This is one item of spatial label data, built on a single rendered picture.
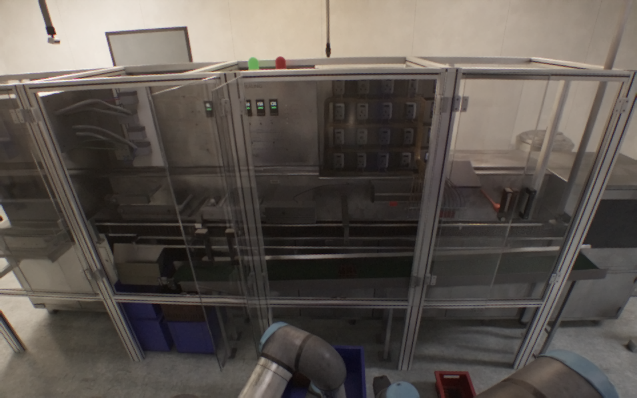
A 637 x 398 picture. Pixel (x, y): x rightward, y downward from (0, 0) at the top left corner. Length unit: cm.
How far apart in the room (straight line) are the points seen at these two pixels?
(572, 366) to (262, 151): 176
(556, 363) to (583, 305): 225
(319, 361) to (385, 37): 414
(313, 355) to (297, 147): 128
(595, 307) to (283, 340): 234
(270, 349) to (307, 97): 133
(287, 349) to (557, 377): 70
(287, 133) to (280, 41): 281
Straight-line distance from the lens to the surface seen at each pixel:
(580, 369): 62
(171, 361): 255
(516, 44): 518
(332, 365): 105
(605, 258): 265
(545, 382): 58
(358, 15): 461
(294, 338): 105
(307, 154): 197
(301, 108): 190
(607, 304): 297
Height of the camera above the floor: 189
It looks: 27 degrees down
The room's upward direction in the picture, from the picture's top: 2 degrees counter-clockwise
